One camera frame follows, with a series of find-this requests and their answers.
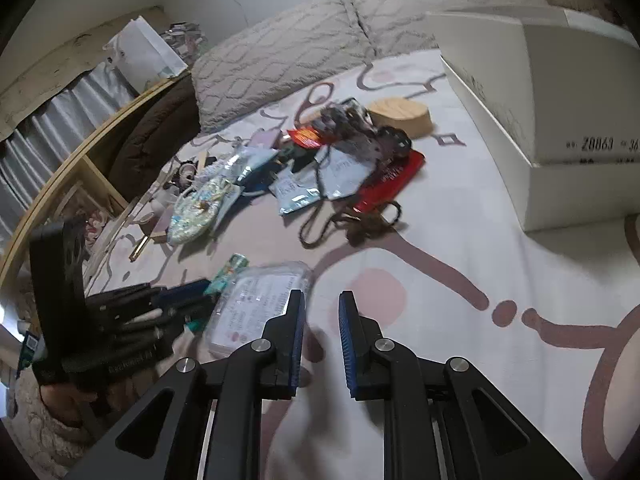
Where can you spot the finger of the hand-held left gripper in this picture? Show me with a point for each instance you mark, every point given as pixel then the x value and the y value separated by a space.
pixel 175 296
pixel 160 330

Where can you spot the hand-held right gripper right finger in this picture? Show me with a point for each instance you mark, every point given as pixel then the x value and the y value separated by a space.
pixel 345 345

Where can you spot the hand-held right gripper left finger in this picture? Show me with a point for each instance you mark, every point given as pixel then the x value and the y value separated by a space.
pixel 299 345

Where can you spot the teal tube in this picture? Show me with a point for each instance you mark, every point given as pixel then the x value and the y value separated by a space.
pixel 227 272

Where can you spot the clear plastic packet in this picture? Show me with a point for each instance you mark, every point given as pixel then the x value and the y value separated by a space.
pixel 250 305

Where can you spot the white cardboard box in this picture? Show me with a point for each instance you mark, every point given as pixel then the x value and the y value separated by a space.
pixel 550 110

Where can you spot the person's left forearm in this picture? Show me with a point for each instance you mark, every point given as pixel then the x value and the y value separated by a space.
pixel 40 440

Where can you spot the person's left hand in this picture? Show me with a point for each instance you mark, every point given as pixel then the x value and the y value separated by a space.
pixel 57 402

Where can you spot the gold lipstick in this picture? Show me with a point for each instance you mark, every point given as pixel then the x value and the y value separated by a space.
pixel 140 248

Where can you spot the green box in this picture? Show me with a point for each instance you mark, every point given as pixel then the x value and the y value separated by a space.
pixel 30 352

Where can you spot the dark crochet scrunchie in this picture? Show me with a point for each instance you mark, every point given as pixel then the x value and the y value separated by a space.
pixel 186 171

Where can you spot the wooden shelf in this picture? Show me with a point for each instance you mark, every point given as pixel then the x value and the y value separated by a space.
pixel 75 170

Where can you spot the wooden stick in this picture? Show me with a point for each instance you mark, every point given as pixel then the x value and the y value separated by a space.
pixel 202 159

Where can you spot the blue grey mask packet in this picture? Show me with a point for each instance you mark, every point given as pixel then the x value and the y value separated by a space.
pixel 250 167

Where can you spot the light blue mask packet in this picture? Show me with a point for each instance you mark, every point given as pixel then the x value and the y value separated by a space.
pixel 295 191

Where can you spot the brown comforter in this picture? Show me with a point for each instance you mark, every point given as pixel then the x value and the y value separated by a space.
pixel 150 135

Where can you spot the grey curtain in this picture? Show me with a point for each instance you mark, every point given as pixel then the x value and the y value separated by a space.
pixel 55 130

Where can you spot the large red packet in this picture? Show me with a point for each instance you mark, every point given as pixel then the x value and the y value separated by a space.
pixel 392 180

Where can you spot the silver mask packet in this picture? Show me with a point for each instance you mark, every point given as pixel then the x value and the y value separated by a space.
pixel 347 167

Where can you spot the lavender paper packet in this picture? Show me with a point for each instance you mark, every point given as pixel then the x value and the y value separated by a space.
pixel 264 140

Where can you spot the orange red snack packet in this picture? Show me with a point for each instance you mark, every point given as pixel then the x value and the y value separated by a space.
pixel 306 138

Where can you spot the beige valance with drawings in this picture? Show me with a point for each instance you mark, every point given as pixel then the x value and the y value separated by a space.
pixel 60 65

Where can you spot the wooden oval box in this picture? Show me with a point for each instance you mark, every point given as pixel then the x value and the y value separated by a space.
pixel 400 115

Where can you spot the white shopping bag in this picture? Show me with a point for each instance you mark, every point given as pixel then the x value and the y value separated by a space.
pixel 145 55

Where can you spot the clear bin of small packets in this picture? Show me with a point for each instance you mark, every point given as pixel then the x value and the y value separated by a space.
pixel 185 37

